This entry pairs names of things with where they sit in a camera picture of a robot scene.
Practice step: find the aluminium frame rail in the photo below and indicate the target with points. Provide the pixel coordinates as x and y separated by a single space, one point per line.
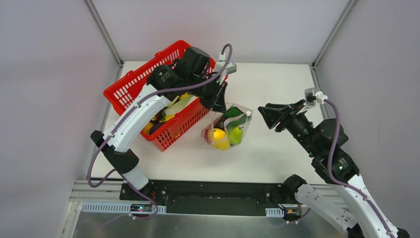
166 190

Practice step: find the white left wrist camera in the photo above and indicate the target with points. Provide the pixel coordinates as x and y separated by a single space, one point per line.
230 68

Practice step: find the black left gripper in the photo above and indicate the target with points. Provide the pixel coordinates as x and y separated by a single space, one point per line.
212 90

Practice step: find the green pear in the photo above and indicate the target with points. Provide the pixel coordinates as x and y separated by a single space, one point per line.
235 135

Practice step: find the yellow mango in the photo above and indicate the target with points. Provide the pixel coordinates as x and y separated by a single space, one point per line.
220 140

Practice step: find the white chinese cabbage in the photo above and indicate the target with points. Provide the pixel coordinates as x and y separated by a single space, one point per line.
179 106

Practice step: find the green leafy bok choy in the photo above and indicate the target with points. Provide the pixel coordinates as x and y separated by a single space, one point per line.
234 112

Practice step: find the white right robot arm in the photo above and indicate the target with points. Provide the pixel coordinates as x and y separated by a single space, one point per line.
363 218

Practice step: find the red plastic shopping basket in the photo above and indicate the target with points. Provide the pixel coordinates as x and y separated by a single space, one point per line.
123 92

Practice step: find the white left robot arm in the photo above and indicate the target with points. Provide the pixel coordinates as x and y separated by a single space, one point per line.
163 85

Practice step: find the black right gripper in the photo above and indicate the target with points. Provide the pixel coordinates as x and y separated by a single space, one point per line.
286 116

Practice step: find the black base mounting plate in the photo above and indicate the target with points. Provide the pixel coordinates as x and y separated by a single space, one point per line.
221 198

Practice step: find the clear zip top bag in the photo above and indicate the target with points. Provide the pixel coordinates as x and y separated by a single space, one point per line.
227 130

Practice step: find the purple eggplant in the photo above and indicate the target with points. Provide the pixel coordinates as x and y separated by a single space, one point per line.
155 127

